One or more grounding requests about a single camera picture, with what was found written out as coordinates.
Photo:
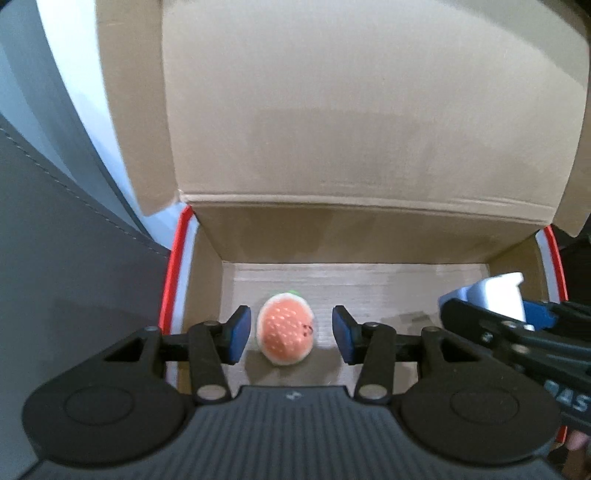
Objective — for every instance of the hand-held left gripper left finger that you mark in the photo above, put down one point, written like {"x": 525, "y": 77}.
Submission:
{"x": 240, "y": 333}

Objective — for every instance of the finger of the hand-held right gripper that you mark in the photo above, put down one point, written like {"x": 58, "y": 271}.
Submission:
{"x": 540, "y": 314}
{"x": 489, "y": 332}

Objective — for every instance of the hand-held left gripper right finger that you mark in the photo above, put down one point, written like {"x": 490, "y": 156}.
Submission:
{"x": 344, "y": 333}

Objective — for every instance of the white grey power adapter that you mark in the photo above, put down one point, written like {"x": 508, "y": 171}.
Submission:
{"x": 494, "y": 295}

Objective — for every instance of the burger plush toy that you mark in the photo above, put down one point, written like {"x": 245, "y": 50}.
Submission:
{"x": 286, "y": 328}

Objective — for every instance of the red cardboard box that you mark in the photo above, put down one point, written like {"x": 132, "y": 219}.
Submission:
{"x": 369, "y": 115}

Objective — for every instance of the person's right hand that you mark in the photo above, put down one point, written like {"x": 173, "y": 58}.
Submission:
{"x": 578, "y": 444}

